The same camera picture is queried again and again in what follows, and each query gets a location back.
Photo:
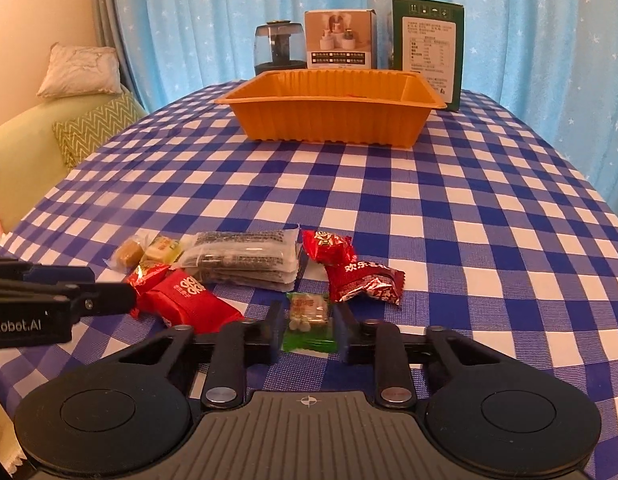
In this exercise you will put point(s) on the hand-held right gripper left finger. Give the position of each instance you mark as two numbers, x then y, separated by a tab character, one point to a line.
276	331

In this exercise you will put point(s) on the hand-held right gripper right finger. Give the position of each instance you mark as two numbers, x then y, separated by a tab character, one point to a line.
341	331

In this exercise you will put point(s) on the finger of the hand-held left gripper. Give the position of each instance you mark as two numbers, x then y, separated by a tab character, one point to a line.
59	275
109	297

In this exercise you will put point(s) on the green candy packet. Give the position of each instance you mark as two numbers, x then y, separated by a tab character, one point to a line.
309	317

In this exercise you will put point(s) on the small red snack packet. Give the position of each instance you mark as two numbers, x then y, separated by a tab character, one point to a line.
146	276

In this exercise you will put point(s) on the large red snack packet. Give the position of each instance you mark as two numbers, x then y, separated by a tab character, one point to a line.
189	302

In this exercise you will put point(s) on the round red snack packet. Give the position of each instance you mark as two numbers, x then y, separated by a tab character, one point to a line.
324	245

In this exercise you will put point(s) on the orange ribbed plastic tray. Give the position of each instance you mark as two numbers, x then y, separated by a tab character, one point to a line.
329	115

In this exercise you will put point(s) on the brown candy in clear wrapper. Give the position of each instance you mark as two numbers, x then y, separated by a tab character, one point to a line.
124	254

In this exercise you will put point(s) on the yellow candy packet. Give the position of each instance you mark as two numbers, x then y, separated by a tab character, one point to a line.
161	249

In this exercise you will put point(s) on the pale yellow cloth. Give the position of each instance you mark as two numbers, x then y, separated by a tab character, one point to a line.
1	435

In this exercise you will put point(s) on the pale green sofa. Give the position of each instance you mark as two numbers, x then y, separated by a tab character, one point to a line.
19	160

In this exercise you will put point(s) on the green zigzag cushion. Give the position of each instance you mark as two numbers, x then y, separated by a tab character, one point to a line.
99	127

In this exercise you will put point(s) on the blue white checkered tablecloth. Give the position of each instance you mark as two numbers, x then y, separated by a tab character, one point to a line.
439	210

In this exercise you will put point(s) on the white cushion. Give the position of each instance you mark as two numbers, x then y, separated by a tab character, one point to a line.
79	70

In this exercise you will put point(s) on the grey curtain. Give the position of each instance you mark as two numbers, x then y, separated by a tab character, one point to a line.
106	25

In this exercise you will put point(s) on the small dark humidifier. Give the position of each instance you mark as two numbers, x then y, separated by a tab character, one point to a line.
279	47

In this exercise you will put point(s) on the white cardboard box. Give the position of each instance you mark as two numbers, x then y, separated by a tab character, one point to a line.
339	40

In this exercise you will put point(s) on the green cardboard box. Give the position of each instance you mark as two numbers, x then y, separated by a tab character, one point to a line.
431	50

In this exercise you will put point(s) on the blue star-print curtain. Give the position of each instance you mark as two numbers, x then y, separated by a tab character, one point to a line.
214	20

